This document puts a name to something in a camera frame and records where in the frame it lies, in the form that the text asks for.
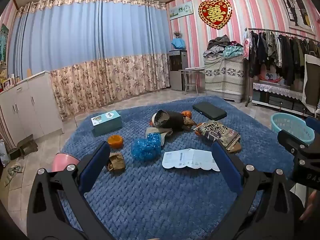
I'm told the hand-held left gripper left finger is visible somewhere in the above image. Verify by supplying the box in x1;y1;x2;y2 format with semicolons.
27;141;118;240

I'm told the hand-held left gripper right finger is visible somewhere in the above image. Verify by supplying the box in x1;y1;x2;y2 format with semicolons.
211;141;304;240

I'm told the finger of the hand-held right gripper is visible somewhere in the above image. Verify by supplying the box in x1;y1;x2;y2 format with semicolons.
305;116;320;133
277;129;309;156

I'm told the light blue plastic basket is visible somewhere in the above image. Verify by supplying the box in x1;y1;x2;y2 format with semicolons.
271;112;315;145

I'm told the orange peel cup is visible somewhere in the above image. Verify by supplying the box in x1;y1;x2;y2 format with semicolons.
108;135;124;149

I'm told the patterned snack bag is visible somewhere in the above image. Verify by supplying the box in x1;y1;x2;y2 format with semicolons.
195;120;241;150

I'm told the blue plastic bag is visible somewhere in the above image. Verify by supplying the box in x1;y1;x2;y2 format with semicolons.
131;132;162;161

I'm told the person's right hand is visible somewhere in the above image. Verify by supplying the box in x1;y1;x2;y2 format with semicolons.
299;189;320;222

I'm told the crumpled brown paper bag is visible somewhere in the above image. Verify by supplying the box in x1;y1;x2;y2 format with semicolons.
107;152;126;173

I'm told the pink stool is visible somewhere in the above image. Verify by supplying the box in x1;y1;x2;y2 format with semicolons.
52;152;79;173

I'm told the white paper sheet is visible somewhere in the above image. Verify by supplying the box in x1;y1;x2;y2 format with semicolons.
162;148;220;172

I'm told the low dark cabinet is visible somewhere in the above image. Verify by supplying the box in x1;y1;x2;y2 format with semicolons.
251;81;309;117

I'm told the brown board on stand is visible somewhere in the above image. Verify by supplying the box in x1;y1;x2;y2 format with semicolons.
301;54;320;113

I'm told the teal cardboard box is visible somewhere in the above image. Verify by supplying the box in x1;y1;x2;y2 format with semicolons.
90;110;123;137

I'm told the white lace cloth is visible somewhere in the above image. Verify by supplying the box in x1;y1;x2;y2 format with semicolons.
253;82;303;100

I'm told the brown crumpled wrapper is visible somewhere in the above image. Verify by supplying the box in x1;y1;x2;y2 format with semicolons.
184;117;198;131

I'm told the black flat case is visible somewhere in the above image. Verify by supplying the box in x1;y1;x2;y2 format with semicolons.
192;102;227;120

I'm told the red curved toy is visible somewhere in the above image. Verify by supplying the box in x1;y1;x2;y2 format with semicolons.
259;74;285;84

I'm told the blue knitted rug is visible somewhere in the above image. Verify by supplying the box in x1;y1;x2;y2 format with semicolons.
59;96;295;240

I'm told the dark olive cloth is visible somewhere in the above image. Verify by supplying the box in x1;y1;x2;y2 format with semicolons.
10;135;38;160

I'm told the row of hanging clothes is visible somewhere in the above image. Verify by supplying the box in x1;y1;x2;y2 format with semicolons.
247;30;320;87

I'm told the white cabinet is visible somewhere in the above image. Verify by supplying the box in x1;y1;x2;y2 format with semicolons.
0;70;64;148

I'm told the cloth covered cabinet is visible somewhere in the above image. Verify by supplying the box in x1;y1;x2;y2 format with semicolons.
204;54;245;103

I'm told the metal clothes rack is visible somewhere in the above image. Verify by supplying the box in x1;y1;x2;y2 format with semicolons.
245;27;320;107

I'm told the small metal table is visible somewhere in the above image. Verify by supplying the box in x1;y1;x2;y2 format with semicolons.
179;67;205;95

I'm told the pink hanging bag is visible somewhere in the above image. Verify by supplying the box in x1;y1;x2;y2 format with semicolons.
243;30;251;60

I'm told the grey water dispenser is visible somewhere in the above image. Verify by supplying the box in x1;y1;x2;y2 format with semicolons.
168;49;188;92

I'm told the pile of clothes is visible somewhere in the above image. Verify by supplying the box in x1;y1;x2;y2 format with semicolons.
203;35;244;58

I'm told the blue floral curtain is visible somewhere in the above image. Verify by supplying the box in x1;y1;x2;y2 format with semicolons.
7;0;172;119

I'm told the blue bottle cover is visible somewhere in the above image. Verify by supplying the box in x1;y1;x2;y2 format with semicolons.
171;37;186;50

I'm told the framed wall poster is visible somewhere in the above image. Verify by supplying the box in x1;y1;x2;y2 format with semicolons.
277;0;316;34

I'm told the red heart wall decoration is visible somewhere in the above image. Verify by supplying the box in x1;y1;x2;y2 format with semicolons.
198;0;233;30

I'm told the teal wall picture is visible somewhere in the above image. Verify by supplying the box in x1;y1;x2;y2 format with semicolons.
0;25;9;63

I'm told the panoramic wall picture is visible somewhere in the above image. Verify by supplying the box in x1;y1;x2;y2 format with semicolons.
169;1;193;20

